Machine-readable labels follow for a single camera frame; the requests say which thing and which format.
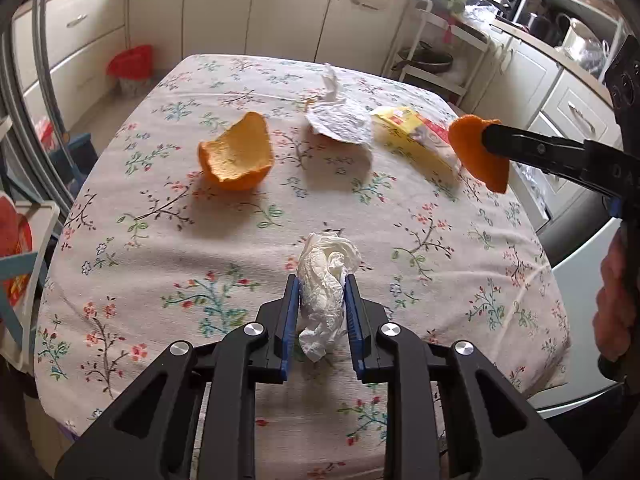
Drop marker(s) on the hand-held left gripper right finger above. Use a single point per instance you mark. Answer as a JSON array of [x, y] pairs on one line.
[[354, 325]]

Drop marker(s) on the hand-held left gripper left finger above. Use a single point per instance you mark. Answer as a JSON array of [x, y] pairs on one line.
[[292, 325]]

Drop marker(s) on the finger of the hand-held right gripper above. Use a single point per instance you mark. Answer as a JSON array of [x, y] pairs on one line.
[[540, 149]]

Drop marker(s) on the white tissue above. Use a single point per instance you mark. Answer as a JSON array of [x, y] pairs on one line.
[[320, 300]]

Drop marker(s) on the small orange peel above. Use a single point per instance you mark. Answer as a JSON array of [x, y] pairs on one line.
[[475, 155]]

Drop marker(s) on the yellow and red packet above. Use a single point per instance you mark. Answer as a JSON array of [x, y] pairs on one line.
[[410, 132]]

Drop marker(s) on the large orange peel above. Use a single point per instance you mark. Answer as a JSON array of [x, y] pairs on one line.
[[235, 155]]

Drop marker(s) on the white paper napkin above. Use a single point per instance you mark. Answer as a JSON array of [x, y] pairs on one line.
[[340, 120]]

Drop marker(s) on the red trash bin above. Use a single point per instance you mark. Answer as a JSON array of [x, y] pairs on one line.
[[131, 62]]

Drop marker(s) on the person's right hand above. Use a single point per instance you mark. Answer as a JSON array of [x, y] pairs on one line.
[[614, 300]]

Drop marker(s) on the shiny plastic bag on drawer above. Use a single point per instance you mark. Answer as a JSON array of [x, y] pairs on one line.
[[527, 175]]

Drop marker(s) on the white drawer cabinet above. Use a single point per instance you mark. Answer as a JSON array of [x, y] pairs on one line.
[[540, 75]]

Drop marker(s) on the white kettle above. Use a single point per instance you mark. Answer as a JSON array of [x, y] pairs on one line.
[[580, 40]]

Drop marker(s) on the black cooking pot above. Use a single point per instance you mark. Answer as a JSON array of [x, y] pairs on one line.
[[542, 27]]

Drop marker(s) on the black wok with lid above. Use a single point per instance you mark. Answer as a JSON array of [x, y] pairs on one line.
[[430, 60]]

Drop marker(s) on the red hanging cloth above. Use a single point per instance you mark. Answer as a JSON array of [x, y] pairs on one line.
[[448, 34]]

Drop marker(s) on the table with floral cloth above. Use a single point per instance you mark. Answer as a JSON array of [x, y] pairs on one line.
[[150, 260]]

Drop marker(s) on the white countertop shelf rack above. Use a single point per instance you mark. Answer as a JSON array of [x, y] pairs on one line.
[[590, 0]]

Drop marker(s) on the white trolley rack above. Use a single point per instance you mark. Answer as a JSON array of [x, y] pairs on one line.
[[425, 15]]

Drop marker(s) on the blue plastic stool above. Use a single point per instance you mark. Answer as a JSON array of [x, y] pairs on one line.
[[75, 150]]

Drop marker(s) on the white base cabinets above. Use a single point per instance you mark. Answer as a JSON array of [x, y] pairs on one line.
[[280, 10]]

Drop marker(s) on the grey metal pipe bundle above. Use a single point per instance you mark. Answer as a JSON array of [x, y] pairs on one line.
[[42, 85]]

